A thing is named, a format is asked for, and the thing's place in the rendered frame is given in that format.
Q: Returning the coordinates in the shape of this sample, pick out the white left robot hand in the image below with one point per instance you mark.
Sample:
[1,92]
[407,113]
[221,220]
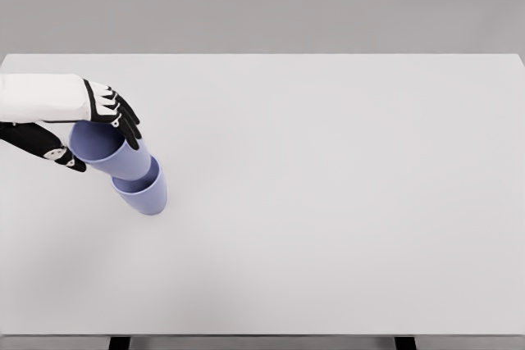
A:
[45,98]

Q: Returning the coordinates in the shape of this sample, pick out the blue plastic cup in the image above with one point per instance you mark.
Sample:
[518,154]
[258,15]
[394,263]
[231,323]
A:
[102,149]
[148,198]

